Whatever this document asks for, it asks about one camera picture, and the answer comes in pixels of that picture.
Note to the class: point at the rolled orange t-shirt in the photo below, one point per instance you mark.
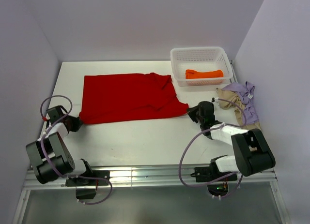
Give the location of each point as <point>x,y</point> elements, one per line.
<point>192,74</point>

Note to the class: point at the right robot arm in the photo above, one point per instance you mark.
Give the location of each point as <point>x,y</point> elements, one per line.
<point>251,152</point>

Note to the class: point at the purple t-shirt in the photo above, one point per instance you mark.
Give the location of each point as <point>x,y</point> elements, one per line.
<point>245,93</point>

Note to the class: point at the red t-shirt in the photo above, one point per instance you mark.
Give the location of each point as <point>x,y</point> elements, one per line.
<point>127,97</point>

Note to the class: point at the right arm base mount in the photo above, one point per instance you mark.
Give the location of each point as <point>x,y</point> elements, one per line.
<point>211,172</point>

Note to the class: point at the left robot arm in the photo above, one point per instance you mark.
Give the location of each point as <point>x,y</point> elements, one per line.
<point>49,156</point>

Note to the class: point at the aluminium rail frame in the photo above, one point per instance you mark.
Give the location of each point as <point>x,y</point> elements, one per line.
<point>153,194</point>

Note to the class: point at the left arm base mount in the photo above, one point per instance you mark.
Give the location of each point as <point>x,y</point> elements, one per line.
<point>87,184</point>

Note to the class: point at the beige t-shirt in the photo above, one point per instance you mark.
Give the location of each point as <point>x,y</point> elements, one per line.
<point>229,99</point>

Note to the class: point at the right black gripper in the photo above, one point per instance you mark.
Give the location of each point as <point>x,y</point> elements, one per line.
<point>192,111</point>

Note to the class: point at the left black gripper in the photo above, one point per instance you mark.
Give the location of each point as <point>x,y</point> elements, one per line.
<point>77,123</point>

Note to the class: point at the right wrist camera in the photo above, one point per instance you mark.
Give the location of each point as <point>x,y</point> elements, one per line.
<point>215,100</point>

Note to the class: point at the white plastic basket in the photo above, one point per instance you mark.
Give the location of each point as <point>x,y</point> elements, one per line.
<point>201,60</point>

